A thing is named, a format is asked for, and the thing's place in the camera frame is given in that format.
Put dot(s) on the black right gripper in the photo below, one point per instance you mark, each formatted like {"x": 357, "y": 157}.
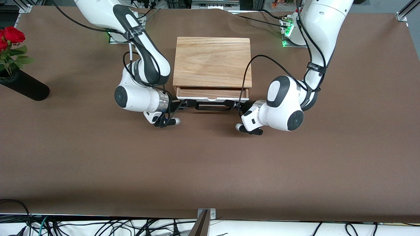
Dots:
{"x": 174, "y": 102}

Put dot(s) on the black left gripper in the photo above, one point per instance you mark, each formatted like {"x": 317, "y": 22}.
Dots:
{"x": 245, "y": 106}

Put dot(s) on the white-fronted wooden drawer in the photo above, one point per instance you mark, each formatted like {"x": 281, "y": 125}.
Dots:
{"x": 197, "y": 97}

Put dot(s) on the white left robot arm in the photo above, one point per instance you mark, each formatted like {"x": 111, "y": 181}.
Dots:
{"x": 279, "y": 111}

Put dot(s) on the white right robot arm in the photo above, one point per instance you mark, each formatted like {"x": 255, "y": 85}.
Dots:
{"x": 137, "y": 95}

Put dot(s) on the wooden drawer cabinet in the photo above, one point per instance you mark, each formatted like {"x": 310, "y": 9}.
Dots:
{"x": 211, "y": 60}

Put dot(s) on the orange artificial flowers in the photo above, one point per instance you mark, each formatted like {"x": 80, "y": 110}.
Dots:
{"x": 277, "y": 3}

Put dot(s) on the black ribbed vase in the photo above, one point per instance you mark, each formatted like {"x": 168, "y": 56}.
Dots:
{"x": 29, "y": 88}

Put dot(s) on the red artificial rose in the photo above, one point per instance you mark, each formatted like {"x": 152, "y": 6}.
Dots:
{"x": 2, "y": 42}
{"x": 14, "y": 34}

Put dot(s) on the silver metal bracket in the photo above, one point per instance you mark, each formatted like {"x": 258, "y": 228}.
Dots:
{"x": 212, "y": 214}

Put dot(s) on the dark camera post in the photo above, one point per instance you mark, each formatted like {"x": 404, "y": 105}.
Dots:
{"x": 201, "y": 226}

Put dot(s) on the aluminium frame profile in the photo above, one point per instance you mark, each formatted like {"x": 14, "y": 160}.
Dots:
{"x": 24, "y": 8}
{"x": 405, "y": 11}

